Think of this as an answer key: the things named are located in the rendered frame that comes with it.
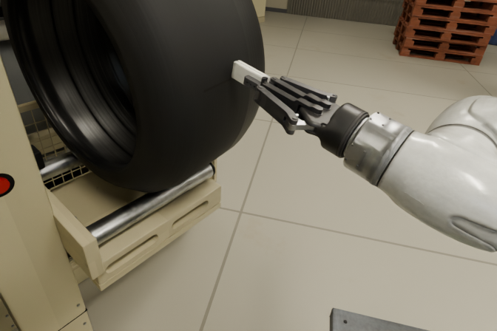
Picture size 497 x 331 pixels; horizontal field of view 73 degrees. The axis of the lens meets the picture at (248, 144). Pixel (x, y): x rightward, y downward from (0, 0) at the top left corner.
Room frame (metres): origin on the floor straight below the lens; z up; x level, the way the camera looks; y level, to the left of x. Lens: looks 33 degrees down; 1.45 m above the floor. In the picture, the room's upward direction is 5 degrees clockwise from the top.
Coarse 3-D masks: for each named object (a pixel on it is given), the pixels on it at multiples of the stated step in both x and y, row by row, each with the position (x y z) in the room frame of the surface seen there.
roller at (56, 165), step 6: (60, 156) 0.69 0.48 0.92; (66, 156) 0.69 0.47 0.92; (72, 156) 0.70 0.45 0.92; (48, 162) 0.66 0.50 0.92; (54, 162) 0.67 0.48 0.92; (60, 162) 0.67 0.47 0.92; (66, 162) 0.68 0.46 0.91; (72, 162) 0.69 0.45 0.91; (78, 162) 0.70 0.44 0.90; (42, 168) 0.64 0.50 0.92; (48, 168) 0.65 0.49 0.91; (54, 168) 0.65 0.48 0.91; (60, 168) 0.66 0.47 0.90; (66, 168) 0.67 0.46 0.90; (42, 174) 0.63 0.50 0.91; (48, 174) 0.64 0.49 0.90; (54, 174) 0.65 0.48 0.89
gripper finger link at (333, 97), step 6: (282, 78) 0.52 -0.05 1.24; (288, 78) 0.53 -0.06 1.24; (294, 84) 0.51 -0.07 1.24; (300, 84) 0.51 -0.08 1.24; (300, 90) 0.51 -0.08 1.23; (306, 90) 0.51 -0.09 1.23; (312, 90) 0.50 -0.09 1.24; (318, 90) 0.51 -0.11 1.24; (318, 96) 0.50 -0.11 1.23; (324, 96) 0.49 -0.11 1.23; (330, 96) 0.49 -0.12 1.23; (336, 96) 0.50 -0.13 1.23
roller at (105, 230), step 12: (204, 168) 0.69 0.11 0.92; (192, 180) 0.65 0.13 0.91; (204, 180) 0.68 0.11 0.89; (156, 192) 0.58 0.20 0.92; (168, 192) 0.59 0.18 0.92; (180, 192) 0.61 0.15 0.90; (132, 204) 0.54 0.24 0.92; (144, 204) 0.54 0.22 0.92; (156, 204) 0.56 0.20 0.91; (108, 216) 0.49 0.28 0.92; (120, 216) 0.50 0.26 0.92; (132, 216) 0.51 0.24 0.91; (144, 216) 0.53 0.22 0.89; (96, 228) 0.46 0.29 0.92; (108, 228) 0.47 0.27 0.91; (120, 228) 0.48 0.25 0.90
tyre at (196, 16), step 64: (64, 0) 0.87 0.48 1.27; (128, 0) 0.51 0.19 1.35; (192, 0) 0.56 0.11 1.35; (64, 64) 0.85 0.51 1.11; (128, 64) 0.49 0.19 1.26; (192, 64) 0.50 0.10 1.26; (256, 64) 0.63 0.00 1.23; (64, 128) 0.68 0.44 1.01; (128, 128) 0.83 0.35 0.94; (192, 128) 0.49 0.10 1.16
